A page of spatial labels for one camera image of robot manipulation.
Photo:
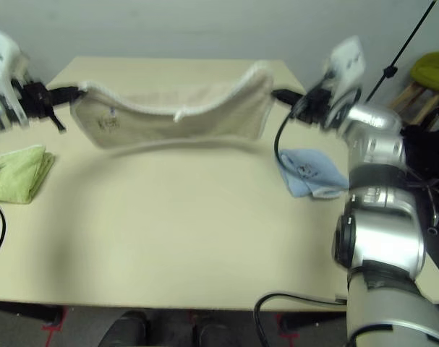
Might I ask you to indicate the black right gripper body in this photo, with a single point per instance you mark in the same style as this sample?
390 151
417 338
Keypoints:
313 106

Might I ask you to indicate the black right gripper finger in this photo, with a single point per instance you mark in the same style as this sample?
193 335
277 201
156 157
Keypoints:
286 94
289 101

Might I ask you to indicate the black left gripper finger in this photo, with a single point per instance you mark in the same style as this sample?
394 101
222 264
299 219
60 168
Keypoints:
67 91
65 99

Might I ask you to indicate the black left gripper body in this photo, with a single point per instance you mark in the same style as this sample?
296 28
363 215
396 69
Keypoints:
36 101

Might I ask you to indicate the beige towel with white trim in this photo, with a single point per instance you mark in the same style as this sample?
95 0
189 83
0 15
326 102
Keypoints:
168 126

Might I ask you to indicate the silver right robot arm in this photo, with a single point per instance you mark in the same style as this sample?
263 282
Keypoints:
378 235

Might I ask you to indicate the folded blue towel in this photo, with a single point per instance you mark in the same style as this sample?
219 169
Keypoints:
313 170

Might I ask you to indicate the folded green towel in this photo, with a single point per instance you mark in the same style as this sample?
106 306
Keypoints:
20 170

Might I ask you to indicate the black tripod stand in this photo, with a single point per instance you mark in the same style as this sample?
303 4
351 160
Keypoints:
389 72

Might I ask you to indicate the black office chair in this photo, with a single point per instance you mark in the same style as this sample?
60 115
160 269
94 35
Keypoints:
421 144

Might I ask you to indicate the green cushion wooden stool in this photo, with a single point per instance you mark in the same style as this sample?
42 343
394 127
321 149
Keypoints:
432 68

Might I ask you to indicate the black robot left foot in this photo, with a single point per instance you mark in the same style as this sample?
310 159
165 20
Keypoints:
123 330

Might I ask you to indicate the black robot foot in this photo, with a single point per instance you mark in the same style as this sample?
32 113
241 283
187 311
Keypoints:
213 332
123 330

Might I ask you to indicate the black robot right foot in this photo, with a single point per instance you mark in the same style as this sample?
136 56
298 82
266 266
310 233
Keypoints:
213 332

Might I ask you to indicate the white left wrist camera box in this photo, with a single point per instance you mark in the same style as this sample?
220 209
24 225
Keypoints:
2 54

